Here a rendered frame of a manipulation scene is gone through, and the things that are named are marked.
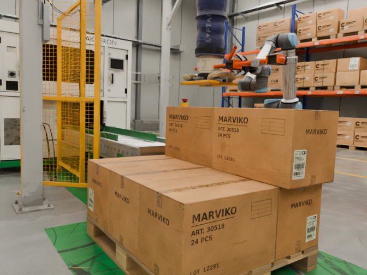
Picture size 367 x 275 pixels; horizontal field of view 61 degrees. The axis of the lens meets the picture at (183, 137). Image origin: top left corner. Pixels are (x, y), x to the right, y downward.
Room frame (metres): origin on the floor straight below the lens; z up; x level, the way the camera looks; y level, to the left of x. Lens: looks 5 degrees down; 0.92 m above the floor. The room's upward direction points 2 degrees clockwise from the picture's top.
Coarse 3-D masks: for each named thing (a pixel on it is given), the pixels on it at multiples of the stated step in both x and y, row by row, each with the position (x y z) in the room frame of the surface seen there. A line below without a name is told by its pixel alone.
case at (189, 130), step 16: (176, 112) 2.39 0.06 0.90; (192, 112) 2.22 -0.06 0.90; (208, 112) 2.08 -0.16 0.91; (176, 128) 2.38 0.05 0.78; (192, 128) 2.22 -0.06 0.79; (208, 128) 2.07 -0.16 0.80; (176, 144) 2.38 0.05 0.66; (192, 144) 2.21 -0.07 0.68; (208, 144) 2.07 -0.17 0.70; (192, 160) 2.21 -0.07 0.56; (208, 160) 2.06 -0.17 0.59
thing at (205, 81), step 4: (204, 76) 2.27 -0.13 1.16; (192, 80) 2.38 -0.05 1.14; (196, 80) 2.31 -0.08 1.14; (200, 80) 2.25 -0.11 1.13; (204, 80) 2.21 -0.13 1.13; (208, 80) 2.18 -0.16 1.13; (212, 80) 2.19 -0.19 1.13; (180, 84) 2.44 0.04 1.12; (184, 84) 2.40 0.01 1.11; (188, 84) 2.38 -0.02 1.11; (192, 84) 2.37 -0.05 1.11; (196, 84) 2.36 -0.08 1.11; (200, 84) 2.34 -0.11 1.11; (204, 84) 2.33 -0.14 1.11; (208, 84) 2.31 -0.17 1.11
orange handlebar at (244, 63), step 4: (244, 60) 2.08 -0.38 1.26; (260, 60) 1.97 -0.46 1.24; (264, 60) 1.95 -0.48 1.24; (280, 60) 1.87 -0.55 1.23; (284, 60) 1.87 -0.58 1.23; (220, 64) 2.26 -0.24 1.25; (224, 64) 2.22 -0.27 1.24; (236, 64) 2.13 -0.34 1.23; (240, 64) 2.11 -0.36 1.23; (244, 64) 2.07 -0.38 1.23; (248, 64) 2.10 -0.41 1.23; (196, 68) 2.47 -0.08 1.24; (220, 68) 2.33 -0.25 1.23
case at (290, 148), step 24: (216, 120) 2.00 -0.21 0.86; (240, 120) 1.82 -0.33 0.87; (264, 120) 1.68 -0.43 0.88; (288, 120) 1.55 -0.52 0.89; (312, 120) 1.61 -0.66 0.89; (336, 120) 1.74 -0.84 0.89; (216, 144) 1.99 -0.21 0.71; (240, 144) 1.81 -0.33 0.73; (264, 144) 1.67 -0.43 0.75; (288, 144) 1.54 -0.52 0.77; (312, 144) 1.62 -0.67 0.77; (216, 168) 1.98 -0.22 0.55; (240, 168) 1.81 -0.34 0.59; (264, 168) 1.66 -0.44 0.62; (288, 168) 1.53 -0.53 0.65; (312, 168) 1.63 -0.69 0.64
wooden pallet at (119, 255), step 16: (96, 224) 2.05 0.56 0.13; (96, 240) 2.04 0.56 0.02; (112, 240) 2.05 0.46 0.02; (112, 256) 1.82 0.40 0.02; (128, 256) 1.67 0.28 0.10; (288, 256) 1.67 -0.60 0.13; (304, 256) 1.73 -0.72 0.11; (128, 272) 1.64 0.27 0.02; (144, 272) 1.65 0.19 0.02; (256, 272) 1.50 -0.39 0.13
